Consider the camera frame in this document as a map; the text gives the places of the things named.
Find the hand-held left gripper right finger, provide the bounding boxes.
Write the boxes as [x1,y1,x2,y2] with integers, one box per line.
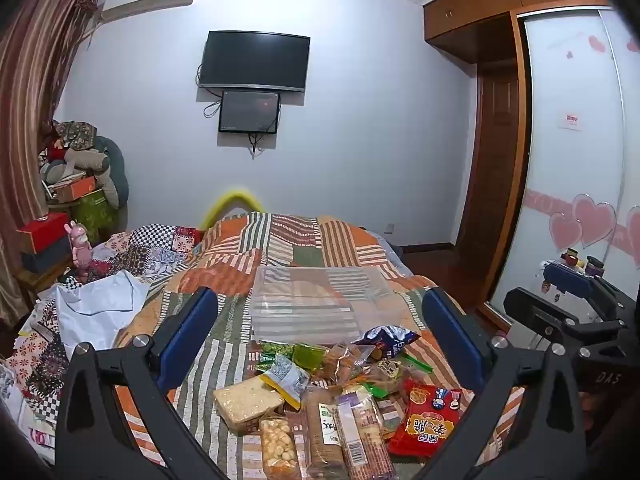
[415,287,588,480]

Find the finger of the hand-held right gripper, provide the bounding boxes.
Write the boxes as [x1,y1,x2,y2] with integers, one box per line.
[542,261,626,316]
[502,287,626,351]

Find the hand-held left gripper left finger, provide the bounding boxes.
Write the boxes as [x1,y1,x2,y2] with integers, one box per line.
[52,286,228,480]

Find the blue white chip bag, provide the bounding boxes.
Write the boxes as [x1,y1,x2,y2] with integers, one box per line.
[352,325,421,358]

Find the brown striped snack box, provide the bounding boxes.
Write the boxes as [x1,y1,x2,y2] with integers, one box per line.
[375,359,408,383]

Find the green small packet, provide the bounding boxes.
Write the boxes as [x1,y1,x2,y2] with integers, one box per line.
[259,341,296,362]

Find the red snack packet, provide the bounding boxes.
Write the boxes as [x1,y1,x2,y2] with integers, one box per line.
[388,380,463,458]

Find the white bread slice packet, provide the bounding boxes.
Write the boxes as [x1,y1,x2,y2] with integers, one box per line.
[213,376,284,435]

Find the green edged snack packet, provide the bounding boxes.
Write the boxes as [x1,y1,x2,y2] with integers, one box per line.
[360,381,401,401]

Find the small yellow snack packet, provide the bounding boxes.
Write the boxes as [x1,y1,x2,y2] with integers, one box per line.
[260,355,311,411]

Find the clear packet of orange pastries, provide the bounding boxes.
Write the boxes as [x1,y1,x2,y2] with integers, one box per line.
[322,342,376,381]

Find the purple edged cracker packet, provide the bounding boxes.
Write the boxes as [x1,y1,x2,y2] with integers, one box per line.
[336,392,396,480]

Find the clear plastic container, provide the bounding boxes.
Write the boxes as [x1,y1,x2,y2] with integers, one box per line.
[248,266,403,346]

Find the round biscuit balls packet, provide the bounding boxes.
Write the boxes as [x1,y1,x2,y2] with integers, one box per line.
[259,416,301,480]

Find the brown biscuit roll white label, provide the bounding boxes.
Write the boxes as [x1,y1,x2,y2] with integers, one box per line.
[304,395,346,480]

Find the checkered patterned quilt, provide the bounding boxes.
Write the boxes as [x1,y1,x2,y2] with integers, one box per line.
[0,224,201,441]

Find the white cloth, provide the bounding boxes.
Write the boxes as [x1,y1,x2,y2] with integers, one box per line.
[55,270,151,356]

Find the pink rabbit toy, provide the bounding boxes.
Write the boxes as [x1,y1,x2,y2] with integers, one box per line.
[67,221,93,271]

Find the yellow hoop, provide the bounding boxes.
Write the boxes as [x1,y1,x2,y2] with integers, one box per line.
[199,189,265,231]

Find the orange green patchwork quilt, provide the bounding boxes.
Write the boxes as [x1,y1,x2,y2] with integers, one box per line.
[112,211,506,480]

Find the brown wooden door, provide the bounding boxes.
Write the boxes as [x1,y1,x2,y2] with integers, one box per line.
[450,57,521,261]

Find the white sliding wardrobe door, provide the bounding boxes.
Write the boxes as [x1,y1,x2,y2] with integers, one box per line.
[487,5,640,331]

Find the green box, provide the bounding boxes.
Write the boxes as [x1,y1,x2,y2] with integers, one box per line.
[70,190,120,233]

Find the wooden nightstand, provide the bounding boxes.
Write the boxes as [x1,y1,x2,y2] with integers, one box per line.
[17,260,76,303]

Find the dark blue box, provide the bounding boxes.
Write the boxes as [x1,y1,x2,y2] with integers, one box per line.
[20,240,73,273]

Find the red box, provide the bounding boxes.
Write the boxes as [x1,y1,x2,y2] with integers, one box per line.
[16,212,71,256]

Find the orange box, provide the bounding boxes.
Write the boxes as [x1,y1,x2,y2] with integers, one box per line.
[52,175,98,203]

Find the striped brown curtain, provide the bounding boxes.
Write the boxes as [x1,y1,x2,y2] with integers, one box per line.
[0,0,103,321]

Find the wooden overhead cabinet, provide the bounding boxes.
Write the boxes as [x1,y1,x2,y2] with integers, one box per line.
[422,0,616,63]

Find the small black wall monitor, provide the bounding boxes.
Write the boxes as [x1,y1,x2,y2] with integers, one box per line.
[218,90,281,135]

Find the large black wall television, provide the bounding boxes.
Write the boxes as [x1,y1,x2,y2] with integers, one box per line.
[197,30,311,93]

